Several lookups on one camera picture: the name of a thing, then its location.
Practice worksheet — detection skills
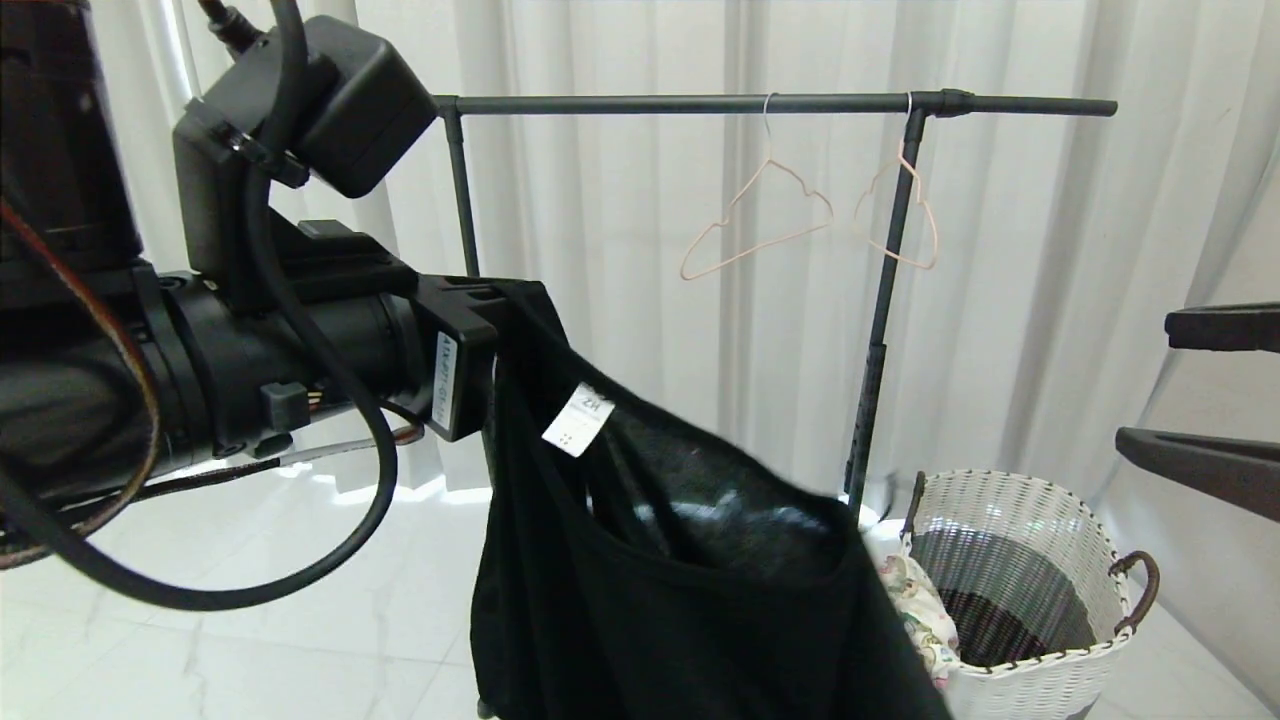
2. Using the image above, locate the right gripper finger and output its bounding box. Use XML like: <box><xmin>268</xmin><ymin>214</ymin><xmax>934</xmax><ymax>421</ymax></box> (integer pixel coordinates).
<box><xmin>1115</xmin><ymin>427</ymin><xmax>1280</xmax><ymax>523</ymax></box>
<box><xmin>1165</xmin><ymin>303</ymin><xmax>1280</xmax><ymax>353</ymax></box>

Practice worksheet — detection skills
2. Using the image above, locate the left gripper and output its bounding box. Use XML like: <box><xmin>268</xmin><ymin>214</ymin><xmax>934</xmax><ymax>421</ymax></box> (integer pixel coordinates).
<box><xmin>0</xmin><ymin>220</ymin><xmax>501</xmax><ymax>501</ymax></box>

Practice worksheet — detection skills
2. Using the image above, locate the black garment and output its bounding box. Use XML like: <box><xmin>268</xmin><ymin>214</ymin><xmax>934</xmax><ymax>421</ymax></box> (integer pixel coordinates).
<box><xmin>470</xmin><ymin>280</ymin><xmax>951</xmax><ymax>720</ymax></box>

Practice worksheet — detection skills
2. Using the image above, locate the white laundry basket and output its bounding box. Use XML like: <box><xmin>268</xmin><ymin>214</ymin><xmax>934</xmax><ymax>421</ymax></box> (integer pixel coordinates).
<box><xmin>900</xmin><ymin>470</ymin><xmax>1163</xmax><ymax>720</ymax></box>

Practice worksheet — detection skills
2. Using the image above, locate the pink clothes hanger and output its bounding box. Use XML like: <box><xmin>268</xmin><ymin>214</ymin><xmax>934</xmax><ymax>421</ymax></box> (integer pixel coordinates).
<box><xmin>680</xmin><ymin>92</ymin><xmax>835</xmax><ymax>281</ymax></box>
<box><xmin>853</xmin><ymin>92</ymin><xmax>941</xmax><ymax>271</ymax></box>

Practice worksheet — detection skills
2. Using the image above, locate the black clothes rack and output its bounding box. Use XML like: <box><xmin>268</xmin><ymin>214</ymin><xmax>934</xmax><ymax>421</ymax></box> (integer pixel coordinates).
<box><xmin>435</xmin><ymin>88</ymin><xmax>1119</xmax><ymax>521</ymax></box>

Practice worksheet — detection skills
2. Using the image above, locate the cream printed garment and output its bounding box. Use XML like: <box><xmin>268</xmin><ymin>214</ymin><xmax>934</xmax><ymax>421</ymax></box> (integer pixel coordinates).
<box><xmin>875</xmin><ymin>553</ymin><xmax>963</xmax><ymax>691</ymax></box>

